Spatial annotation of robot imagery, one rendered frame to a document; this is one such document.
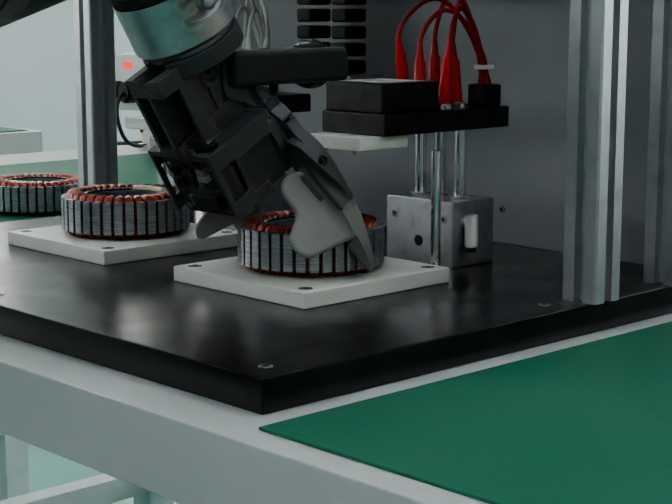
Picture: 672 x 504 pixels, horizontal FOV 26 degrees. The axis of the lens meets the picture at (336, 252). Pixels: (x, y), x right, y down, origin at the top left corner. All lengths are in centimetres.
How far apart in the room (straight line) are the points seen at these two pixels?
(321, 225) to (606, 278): 21
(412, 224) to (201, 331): 30
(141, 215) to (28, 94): 527
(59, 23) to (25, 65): 25
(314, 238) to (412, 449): 30
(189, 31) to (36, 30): 554
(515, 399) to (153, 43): 34
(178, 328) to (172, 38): 19
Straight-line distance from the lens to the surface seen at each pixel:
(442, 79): 117
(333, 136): 112
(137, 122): 131
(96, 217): 125
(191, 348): 90
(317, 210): 104
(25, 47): 649
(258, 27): 140
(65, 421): 93
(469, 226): 117
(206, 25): 99
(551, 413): 84
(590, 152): 103
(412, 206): 120
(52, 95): 657
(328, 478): 74
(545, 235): 128
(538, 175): 128
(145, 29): 99
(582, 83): 104
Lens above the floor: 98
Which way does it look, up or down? 10 degrees down
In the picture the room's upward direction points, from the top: straight up
